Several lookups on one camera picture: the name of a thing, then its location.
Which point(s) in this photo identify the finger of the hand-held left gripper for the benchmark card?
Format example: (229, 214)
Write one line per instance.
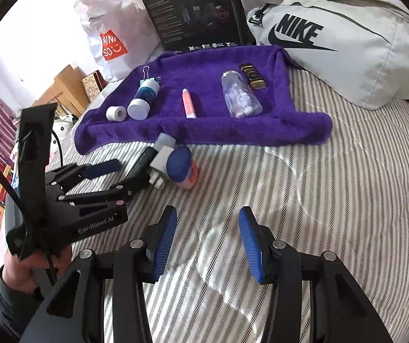
(125, 187)
(100, 169)

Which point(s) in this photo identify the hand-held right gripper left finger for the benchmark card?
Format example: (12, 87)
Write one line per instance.
(165, 239)

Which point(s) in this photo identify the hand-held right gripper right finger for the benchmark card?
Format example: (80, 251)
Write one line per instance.
(252, 243)

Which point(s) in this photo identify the white plug adapter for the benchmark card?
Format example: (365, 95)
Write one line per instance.
(163, 157)

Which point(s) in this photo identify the small white tape roll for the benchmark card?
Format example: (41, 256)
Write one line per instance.
(114, 113)

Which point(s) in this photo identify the blue lidded orange jar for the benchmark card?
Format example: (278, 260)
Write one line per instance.
(182, 166)

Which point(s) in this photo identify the blue and white bottle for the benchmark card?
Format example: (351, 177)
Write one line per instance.
(144, 98)

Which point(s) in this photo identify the pink tube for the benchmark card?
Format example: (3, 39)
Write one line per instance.
(189, 103)

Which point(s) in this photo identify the green binder clip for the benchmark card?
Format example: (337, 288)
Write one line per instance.
(148, 73)

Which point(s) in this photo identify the clear pill bottle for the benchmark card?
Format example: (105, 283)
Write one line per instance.
(240, 94)

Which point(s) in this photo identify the black and gold tube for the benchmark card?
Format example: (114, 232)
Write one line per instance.
(253, 77)

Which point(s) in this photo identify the person's left forearm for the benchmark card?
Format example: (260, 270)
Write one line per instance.
(15, 311)

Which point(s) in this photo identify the person's left hand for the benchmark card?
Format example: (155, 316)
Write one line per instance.
(22, 271)

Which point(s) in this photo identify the white dotted plush toy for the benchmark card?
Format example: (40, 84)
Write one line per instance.
(64, 121)

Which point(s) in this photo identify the grey striped bed sheet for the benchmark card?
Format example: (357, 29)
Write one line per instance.
(315, 203)

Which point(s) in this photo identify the patterned brown box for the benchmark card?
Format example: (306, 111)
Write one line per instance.
(93, 85)

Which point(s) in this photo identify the wooden headboard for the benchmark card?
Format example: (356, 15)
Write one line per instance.
(65, 89)

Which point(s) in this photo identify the purple towel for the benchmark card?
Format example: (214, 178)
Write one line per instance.
(208, 128)

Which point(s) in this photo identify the white plastic bag red label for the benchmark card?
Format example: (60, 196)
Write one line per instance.
(118, 18)

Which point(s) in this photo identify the black headphone box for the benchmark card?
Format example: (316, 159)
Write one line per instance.
(190, 10)

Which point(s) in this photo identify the grey waist bag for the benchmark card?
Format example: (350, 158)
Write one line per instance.
(361, 57)

